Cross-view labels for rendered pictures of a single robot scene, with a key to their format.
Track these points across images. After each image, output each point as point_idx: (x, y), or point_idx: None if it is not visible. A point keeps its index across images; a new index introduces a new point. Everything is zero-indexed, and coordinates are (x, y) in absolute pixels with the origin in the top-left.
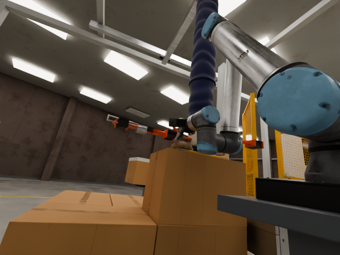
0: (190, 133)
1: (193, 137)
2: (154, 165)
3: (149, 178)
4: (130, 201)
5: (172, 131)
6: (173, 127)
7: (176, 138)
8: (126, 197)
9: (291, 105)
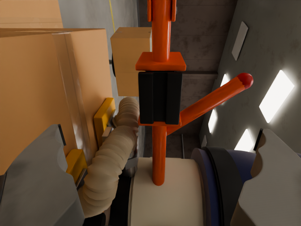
0: (184, 176)
1: (166, 194)
2: (13, 30)
3: (2, 28)
4: (3, 7)
5: (174, 100)
6: (206, 100)
7: (8, 171)
8: (40, 8)
9: None
